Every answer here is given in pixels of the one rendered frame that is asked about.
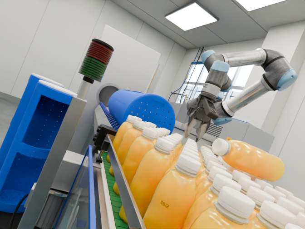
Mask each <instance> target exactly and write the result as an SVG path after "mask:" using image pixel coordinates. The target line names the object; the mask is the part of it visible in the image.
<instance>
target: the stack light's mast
mask: <svg viewBox="0 0 305 229"><path fill-rule="evenodd" d="M92 41H93V42H96V43H99V44H101V45H103V46H105V47H107V48H109V49H110V50H111V51H112V52H114V49H113V47H112V46H111V45H109V44H107V43H105V42H103V41H101V40H99V39H95V38H94V39H92ZM93 83H94V80H93V79H91V78H89V77H86V76H84V77H83V83H82V85H81V87H80V90H79V92H78V95H77V97H78V98H80V99H83V100H85V98H86V95H87V93H88V91H89V88H90V86H91V84H93Z"/></svg>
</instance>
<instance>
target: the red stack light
mask: <svg viewBox="0 0 305 229"><path fill-rule="evenodd" d="M112 54H113V52H112V51H111V50H110V49H109V48H107V47H105V46H103V45H101V44H99V43H96V42H93V41H92V42H90V45H89V47H88V50H87V52H86V54H85V55H86V56H89V57H92V58H94V59H96V60H98V61H100V62H102V63H104V64H106V65H107V66H108V64H109V62H110V59H111V57H112Z"/></svg>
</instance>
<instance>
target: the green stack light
mask: <svg viewBox="0 0 305 229"><path fill-rule="evenodd" d="M106 69H107V65H106V64H104V63H102V62H100V61H98V60H96V59H94V58H92V57H89V56H85V57H84V59H83V62H82V64H81V66H80V69H79V71H78V73H79V74H81V75H84V76H86V77H89V78H91V79H93V80H95V81H97V82H101V80H102V78H103V76H104V73H105V71H106Z"/></svg>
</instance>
